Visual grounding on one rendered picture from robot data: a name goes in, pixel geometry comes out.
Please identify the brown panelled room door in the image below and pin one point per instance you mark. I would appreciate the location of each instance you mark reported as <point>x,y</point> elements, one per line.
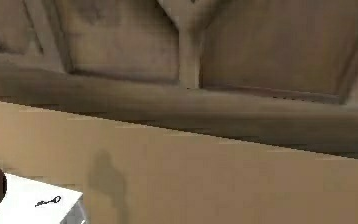
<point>127,43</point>

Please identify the small black key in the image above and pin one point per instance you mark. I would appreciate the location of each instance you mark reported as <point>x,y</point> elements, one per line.
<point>47,201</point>

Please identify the white table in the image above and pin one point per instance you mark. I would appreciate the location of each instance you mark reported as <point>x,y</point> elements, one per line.
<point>23,193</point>

